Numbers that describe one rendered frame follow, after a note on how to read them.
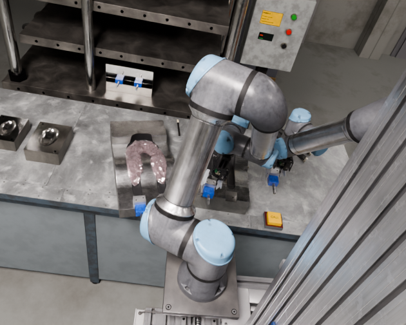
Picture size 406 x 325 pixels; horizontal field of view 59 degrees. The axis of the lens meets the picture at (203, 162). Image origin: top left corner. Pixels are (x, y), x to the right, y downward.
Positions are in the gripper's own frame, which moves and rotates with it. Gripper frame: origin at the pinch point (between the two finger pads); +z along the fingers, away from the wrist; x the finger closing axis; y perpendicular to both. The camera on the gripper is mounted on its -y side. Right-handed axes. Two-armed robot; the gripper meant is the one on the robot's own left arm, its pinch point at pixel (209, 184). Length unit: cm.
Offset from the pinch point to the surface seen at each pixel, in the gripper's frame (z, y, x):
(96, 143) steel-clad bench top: 17, -31, -53
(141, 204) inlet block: 12.2, 8.7, -25.5
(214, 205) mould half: 10.1, 0.8, 5.8
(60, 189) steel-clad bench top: 23, 1, -60
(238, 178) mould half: 1.8, -12.1, 14.7
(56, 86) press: 17, -75, -87
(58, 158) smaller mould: 17, -13, -65
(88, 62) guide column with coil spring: -3, -74, -71
